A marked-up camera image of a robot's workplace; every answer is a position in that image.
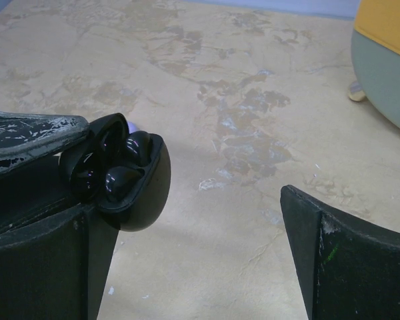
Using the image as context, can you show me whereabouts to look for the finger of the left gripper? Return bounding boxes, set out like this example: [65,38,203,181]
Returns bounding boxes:
[0,156,83,239]
[0,111,89,179]

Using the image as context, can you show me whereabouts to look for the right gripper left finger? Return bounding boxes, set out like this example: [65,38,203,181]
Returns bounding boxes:
[0,205,118,319]

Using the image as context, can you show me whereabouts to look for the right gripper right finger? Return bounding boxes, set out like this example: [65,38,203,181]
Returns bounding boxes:
[280,185,400,319]

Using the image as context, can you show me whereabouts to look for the black earbud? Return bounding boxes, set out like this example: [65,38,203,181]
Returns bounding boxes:
[105,166,144,202]
[123,131,153,167]

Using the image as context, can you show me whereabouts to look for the black earbud charging case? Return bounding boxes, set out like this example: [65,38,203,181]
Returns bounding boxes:
[59,113,171,232]

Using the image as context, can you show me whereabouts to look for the purple earbud charging case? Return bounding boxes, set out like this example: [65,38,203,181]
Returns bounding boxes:
[127,121,140,133]

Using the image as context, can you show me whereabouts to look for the round cream drawer cabinet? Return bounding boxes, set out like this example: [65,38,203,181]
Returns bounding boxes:
[348,0,400,129]

